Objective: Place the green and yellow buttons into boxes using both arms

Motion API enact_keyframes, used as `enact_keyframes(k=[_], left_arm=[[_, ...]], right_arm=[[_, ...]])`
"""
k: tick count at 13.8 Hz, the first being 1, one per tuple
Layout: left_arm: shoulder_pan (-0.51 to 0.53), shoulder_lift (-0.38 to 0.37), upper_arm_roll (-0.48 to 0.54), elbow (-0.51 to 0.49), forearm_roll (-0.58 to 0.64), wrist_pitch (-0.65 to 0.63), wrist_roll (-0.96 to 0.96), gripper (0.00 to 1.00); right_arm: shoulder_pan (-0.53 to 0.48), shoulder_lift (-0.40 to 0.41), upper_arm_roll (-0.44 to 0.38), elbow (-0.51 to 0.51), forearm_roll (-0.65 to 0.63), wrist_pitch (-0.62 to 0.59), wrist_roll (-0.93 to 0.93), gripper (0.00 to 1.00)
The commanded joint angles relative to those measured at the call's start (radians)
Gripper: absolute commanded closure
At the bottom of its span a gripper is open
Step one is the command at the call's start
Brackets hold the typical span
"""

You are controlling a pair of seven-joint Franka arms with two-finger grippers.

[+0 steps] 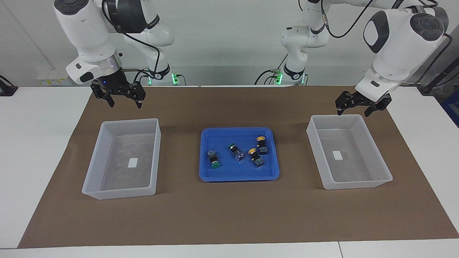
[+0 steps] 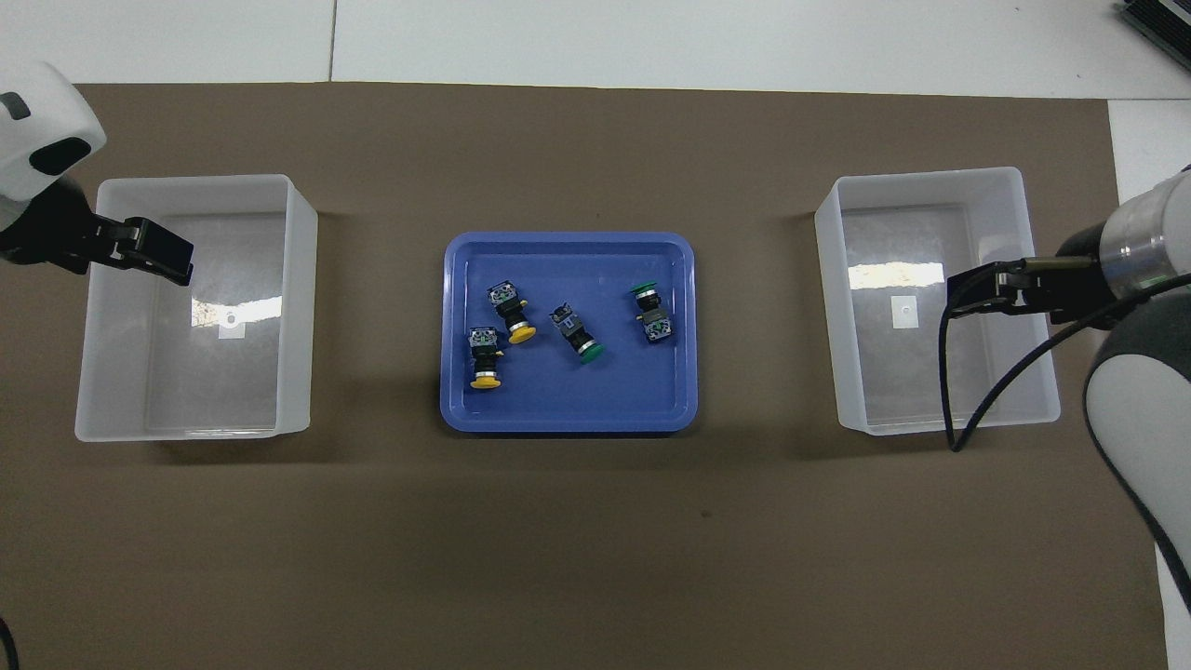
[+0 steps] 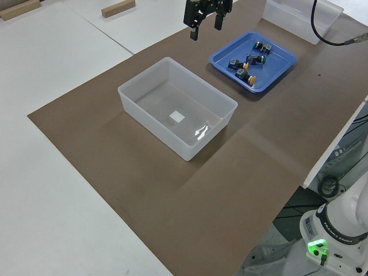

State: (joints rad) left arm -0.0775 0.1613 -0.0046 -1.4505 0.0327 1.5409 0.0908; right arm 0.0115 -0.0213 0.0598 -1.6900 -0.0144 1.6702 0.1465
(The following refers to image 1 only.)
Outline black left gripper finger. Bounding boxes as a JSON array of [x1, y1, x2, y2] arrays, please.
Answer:
[[335, 91, 354, 116], [364, 93, 392, 118]]

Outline blue plastic tray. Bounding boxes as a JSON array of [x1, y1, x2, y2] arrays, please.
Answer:
[[199, 127, 280, 182]]

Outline brown paper table mat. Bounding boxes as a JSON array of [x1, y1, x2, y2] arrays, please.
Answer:
[[18, 85, 459, 248]]

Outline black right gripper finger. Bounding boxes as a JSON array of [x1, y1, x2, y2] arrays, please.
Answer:
[[128, 82, 147, 109], [90, 81, 116, 108]]

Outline black base cables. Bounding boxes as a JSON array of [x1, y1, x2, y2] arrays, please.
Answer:
[[133, 66, 187, 86], [254, 54, 309, 86]]

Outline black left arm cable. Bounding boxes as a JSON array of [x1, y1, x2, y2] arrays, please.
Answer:
[[320, 0, 440, 39]]

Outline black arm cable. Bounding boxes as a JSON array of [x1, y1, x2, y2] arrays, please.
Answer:
[[320, 0, 440, 39], [101, 0, 161, 85]]

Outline black right base cables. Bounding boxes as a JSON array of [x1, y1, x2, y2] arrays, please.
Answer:
[[133, 66, 187, 86]]

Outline blue crate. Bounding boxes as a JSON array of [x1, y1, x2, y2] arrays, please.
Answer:
[[440, 88, 459, 129]]

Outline translucent white plastic box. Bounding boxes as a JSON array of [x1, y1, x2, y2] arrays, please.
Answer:
[[306, 114, 393, 190], [82, 118, 162, 200]]

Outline green push button switch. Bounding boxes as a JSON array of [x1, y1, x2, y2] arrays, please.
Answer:
[[228, 143, 245, 162], [207, 149, 221, 169]]

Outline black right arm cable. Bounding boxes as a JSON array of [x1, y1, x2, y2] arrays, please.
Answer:
[[101, 0, 161, 85]]

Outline black left base cables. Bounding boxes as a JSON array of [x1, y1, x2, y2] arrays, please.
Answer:
[[254, 54, 309, 86]]

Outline yellow push button switch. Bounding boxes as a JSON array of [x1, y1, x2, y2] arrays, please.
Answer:
[[256, 135, 268, 155], [248, 148, 265, 168]]

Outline black pole stand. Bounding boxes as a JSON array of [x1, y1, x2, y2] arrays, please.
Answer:
[[418, 56, 459, 95]]

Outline black desk clamp object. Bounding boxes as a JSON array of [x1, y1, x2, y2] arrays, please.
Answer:
[[0, 75, 18, 96]]

